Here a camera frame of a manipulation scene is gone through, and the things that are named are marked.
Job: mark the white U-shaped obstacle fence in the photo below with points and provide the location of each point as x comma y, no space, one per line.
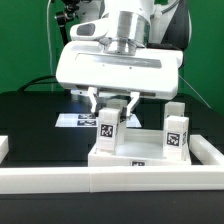
208,175

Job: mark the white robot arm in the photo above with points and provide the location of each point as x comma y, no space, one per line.
126,47

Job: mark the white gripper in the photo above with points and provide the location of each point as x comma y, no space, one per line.
153,73

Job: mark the white square table top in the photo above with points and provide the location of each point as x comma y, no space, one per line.
140,148

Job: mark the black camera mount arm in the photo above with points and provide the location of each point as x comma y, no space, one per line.
65,16

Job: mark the white sheet with markers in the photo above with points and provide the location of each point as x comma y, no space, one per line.
88,120

